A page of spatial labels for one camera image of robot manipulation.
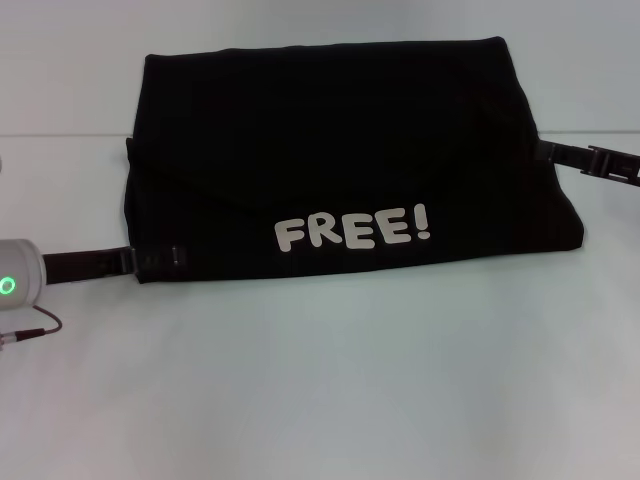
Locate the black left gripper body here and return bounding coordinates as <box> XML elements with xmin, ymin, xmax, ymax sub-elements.
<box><xmin>42</xmin><ymin>247</ymin><xmax>139</xmax><ymax>285</ymax></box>

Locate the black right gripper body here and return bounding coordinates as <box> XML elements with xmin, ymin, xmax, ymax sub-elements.
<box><xmin>582</xmin><ymin>144</ymin><xmax>640</xmax><ymax>189</ymax></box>

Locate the black t-shirt with FREE print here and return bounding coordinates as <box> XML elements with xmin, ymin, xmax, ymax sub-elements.
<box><xmin>122</xmin><ymin>34</ymin><xmax>586</xmax><ymax>289</ymax></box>

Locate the left arm cable with connectors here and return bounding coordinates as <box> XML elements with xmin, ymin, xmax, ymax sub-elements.
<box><xmin>0</xmin><ymin>304</ymin><xmax>64</xmax><ymax>351</ymax></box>

